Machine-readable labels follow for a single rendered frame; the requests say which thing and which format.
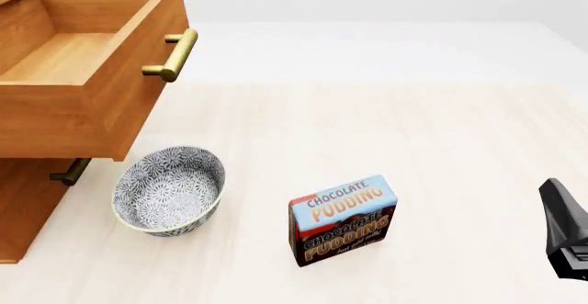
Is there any brass drawer handle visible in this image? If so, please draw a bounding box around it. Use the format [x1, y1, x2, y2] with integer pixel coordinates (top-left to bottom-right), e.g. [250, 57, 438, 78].
[141, 28, 199, 84]
[49, 158, 93, 187]

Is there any chocolate pudding box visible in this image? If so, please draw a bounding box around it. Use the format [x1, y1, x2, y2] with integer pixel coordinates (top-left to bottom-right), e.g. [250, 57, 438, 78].
[288, 175, 400, 268]

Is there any wooden cabinet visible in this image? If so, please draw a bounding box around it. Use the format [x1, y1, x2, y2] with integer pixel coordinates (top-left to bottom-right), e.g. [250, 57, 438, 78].
[0, 0, 93, 265]

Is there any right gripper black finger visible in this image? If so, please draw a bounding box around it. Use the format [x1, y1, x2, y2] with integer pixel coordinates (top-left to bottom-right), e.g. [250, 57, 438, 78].
[537, 177, 588, 251]

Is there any patterned blue-white bowl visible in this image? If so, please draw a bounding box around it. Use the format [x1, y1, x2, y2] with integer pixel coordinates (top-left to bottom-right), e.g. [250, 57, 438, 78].
[111, 145, 228, 239]

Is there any open wooden drawer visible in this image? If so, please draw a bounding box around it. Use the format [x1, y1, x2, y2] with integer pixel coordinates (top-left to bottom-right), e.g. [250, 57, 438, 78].
[0, 0, 192, 163]

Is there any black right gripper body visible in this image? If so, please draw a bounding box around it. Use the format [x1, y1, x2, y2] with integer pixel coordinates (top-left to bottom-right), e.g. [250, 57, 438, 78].
[546, 236, 588, 282]

